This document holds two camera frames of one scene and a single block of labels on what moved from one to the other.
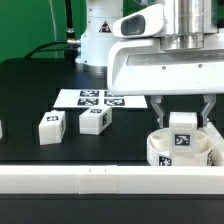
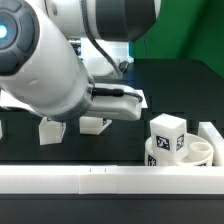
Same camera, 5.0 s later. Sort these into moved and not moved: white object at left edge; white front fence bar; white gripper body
Moved: white gripper body
Not moved: white object at left edge; white front fence bar
